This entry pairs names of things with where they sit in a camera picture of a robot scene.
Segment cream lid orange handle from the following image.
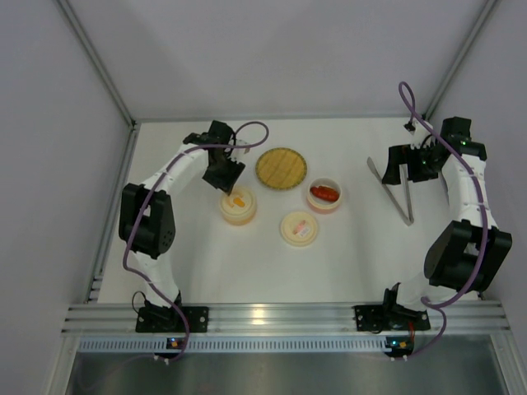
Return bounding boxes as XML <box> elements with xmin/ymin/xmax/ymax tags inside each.
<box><xmin>219</xmin><ymin>186</ymin><xmax>257</xmax><ymax>211</ymax></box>

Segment orange lunch container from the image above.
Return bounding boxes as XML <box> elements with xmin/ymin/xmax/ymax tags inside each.
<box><xmin>221</xmin><ymin>207</ymin><xmax>256</xmax><ymax>225</ymax></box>

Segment metal tongs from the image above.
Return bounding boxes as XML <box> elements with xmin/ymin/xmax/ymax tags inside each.
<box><xmin>366</xmin><ymin>156</ymin><xmax>415</xmax><ymax>226</ymax></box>

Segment cream lid pink handle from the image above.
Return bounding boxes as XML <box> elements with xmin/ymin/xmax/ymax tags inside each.
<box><xmin>280</xmin><ymin>211</ymin><xmax>319</xmax><ymax>247</ymax></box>

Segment red sausage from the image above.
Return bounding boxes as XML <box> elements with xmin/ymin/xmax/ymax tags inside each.
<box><xmin>310</xmin><ymin>185</ymin><xmax>340</xmax><ymax>202</ymax></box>

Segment pink lunch container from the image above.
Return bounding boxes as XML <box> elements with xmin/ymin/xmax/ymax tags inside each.
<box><xmin>305</xmin><ymin>177</ymin><xmax>343</xmax><ymax>214</ymax></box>

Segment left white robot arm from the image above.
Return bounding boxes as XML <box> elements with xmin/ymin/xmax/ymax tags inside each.
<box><xmin>118</xmin><ymin>120</ymin><xmax>269</xmax><ymax>309</ymax></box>

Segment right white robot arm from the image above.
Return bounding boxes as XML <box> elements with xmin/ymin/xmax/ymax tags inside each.
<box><xmin>379</xmin><ymin>117</ymin><xmax>512</xmax><ymax>309</ymax></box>

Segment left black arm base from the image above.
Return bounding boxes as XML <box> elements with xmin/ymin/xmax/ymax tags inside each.
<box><xmin>135</xmin><ymin>304</ymin><xmax>209</xmax><ymax>333</ymax></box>

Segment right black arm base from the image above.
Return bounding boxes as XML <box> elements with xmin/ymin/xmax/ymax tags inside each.
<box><xmin>353</xmin><ymin>304</ymin><xmax>431</xmax><ymax>333</ymax></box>

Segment round bamboo plate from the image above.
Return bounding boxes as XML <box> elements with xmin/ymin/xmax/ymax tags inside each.
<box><xmin>255</xmin><ymin>147</ymin><xmax>308</xmax><ymax>191</ymax></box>

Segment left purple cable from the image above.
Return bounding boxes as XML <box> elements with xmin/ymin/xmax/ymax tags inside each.
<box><xmin>123</xmin><ymin>120</ymin><xmax>271</xmax><ymax>363</ymax></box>

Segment left aluminium frame post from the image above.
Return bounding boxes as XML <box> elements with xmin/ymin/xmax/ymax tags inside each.
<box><xmin>54</xmin><ymin>0</ymin><xmax>137</xmax><ymax>130</ymax></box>

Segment aluminium frame post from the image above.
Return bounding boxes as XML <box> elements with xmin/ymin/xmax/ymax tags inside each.
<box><xmin>422</xmin><ymin>0</ymin><xmax>501</xmax><ymax>120</ymax></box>
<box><xmin>54</xmin><ymin>0</ymin><xmax>137</xmax><ymax>130</ymax></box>

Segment aluminium front rail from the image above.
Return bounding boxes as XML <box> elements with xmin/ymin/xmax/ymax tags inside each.
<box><xmin>61</xmin><ymin>300</ymin><xmax>511</xmax><ymax>336</ymax></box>

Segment right aluminium frame post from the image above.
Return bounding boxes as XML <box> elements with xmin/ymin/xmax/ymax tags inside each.
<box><xmin>422</xmin><ymin>0</ymin><xmax>501</xmax><ymax>120</ymax></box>

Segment perforated cable duct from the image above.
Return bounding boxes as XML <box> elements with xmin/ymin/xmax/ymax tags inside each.
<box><xmin>77</xmin><ymin>336</ymin><xmax>392</xmax><ymax>354</ymax></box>

